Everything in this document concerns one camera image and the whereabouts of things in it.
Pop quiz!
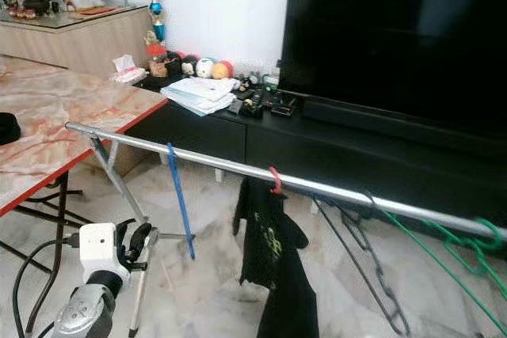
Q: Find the light wooden cabinet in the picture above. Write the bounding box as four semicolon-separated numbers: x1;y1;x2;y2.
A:
0;7;153;78

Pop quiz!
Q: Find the white tissue pack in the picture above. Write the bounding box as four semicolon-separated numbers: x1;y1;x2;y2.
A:
112;54;147;85

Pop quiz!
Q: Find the black clothes hanger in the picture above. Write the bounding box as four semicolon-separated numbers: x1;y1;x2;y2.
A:
309;189;413;337

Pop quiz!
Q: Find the plain black garment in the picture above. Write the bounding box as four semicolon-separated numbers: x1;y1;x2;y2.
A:
0;111;22;146

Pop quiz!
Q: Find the marble pattern folding table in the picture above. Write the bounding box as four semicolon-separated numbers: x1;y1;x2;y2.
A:
0;55;169;335

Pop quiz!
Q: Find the gold and blue trophy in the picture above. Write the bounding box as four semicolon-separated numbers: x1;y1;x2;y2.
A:
143;0;167;44

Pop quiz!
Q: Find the large black television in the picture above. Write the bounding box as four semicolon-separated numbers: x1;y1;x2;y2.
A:
279;0;507;137

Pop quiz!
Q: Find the black television console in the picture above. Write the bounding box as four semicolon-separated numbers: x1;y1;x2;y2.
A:
139;73;507;224

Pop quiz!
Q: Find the flat red tray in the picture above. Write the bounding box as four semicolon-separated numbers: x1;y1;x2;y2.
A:
78;6;121;17

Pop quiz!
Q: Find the green clothes hanger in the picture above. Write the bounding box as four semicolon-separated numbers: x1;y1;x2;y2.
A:
364;192;507;303

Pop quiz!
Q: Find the red clothes hanger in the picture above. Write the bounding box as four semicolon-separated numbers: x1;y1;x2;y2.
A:
268;166;285;196

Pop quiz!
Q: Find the black soundbar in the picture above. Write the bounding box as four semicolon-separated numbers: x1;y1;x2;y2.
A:
301;97;507;161

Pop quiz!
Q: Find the orange round plush toy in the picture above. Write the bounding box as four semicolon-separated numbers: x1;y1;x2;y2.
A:
212;59;234;81

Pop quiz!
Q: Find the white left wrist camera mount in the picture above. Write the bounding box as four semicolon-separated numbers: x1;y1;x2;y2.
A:
78;222;129;290

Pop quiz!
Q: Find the black shirt green logo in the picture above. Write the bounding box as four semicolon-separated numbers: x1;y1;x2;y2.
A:
233;177;321;338

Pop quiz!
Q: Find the black mouse plush toy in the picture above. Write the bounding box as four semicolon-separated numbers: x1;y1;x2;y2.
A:
166;51;199;78

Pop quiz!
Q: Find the white round plush toy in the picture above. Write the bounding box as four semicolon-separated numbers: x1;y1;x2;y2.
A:
195;57;216;79

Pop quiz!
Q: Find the silver metal clothes rack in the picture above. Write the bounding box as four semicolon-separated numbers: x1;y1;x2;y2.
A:
64;120;507;338

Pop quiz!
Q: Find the white paper stack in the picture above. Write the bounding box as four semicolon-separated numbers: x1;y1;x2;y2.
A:
160;77;242;117

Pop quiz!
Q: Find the clear jar red lid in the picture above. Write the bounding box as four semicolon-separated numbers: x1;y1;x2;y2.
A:
146;41;170;78

